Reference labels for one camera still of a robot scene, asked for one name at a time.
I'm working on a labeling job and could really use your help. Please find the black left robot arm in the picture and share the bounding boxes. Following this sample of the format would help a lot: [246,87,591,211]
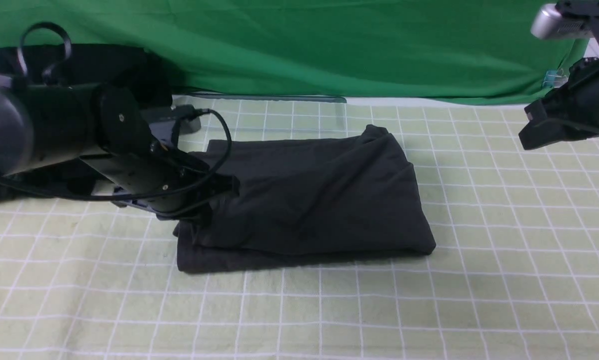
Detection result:
[0,84,240,221]

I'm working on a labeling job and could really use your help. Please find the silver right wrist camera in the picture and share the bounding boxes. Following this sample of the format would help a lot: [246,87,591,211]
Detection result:
[530,0,599,46]

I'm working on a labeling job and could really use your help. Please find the green backdrop cloth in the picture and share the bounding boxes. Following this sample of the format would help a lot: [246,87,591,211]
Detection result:
[0,0,589,105]

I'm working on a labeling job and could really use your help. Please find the blue binder clip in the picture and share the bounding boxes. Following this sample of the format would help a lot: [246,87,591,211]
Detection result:
[542,68,569,89]

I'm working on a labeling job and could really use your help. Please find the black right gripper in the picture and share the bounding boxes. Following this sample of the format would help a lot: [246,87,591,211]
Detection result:
[518,100,599,151]

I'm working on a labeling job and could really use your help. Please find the gray long-sleeve top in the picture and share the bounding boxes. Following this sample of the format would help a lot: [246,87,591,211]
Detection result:
[173,124,437,274]

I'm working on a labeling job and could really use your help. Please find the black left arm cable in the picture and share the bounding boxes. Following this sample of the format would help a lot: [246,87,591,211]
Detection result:
[0,22,233,202]

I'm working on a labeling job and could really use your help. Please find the black garment pile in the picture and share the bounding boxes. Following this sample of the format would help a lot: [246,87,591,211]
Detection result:
[0,44,173,202]

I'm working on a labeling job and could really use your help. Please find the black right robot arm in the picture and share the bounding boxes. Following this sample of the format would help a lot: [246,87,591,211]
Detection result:
[518,57,599,151]

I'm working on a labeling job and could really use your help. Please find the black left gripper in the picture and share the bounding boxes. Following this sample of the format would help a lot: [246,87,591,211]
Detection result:
[112,174,241,225]

